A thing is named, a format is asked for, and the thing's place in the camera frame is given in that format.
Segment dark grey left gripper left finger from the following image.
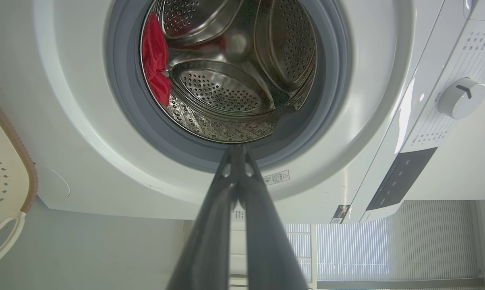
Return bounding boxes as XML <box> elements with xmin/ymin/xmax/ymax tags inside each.
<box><xmin>166</xmin><ymin>146</ymin><xmax>240</xmax><ymax>290</ymax></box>

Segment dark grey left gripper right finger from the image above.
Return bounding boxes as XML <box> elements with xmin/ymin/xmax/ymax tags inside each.
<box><xmin>239</xmin><ymin>146</ymin><xmax>309</xmax><ymax>290</ymax></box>

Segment red garment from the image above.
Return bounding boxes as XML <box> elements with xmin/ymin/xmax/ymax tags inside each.
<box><xmin>142</xmin><ymin>11</ymin><xmax>172</xmax><ymax>107</ymax></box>

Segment black washer display panel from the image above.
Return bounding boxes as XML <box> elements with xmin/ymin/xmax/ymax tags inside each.
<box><xmin>366</xmin><ymin>147</ymin><xmax>438</xmax><ymax>211</ymax></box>

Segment stainless steel washing machine drum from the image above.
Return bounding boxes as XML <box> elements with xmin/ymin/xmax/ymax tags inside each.
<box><xmin>140</xmin><ymin>0</ymin><xmax>317</xmax><ymax>143</ymax></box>

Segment beige perforated laundry basket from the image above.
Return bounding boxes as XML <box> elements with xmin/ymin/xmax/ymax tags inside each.
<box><xmin>0</xmin><ymin>91</ymin><xmax>39</xmax><ymax>272</ymax></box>

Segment white control dial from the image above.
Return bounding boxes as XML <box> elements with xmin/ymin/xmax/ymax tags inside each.
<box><xmin>438</xmin><ymin>78</ymin><xmax>485</xmax><ymax>120</ymax></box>

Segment small text instruction sticker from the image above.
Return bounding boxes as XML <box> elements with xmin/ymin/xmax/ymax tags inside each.
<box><xmin>231</xmin><ymin>200</ymin><xmax>245</xmax><ymax>222</ymax></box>

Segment grey warning triangle sticker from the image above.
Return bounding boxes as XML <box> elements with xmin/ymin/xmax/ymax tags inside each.
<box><xmin>263</xmin><ymin>170</ymin><xmax>290</xmax><ymax>186</ymax></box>

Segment black label with QR code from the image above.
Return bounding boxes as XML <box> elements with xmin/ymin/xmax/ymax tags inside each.
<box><xmin>330</xmin><ymin>205</ymin><xmax>351</xmax><ymax>224</ymax></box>

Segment white window blinds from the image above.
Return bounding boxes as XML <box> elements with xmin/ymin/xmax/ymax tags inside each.
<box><xmin>285</xmin><ymin>200</ymin><xmax>485</xmax><ymax>282</ymax></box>

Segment round white filter cover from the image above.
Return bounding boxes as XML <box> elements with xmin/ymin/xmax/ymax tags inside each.
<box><xmin>36</xmin><ymin>163</ymin><xmax>71</xmax><ymax>199</ymax></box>

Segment grey rubber door gasket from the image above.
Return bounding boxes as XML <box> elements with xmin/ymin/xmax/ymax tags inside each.
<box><xmin>106</xmin><ymin>0</ymin><xmax>352</xmax><ymax>174</ymax></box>

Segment white front-load washing machine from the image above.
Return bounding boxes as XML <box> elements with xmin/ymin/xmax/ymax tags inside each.
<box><xmin>0</xmin><ymin>0</ymin><xmax>485</xmax><ymax>224</ymax></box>

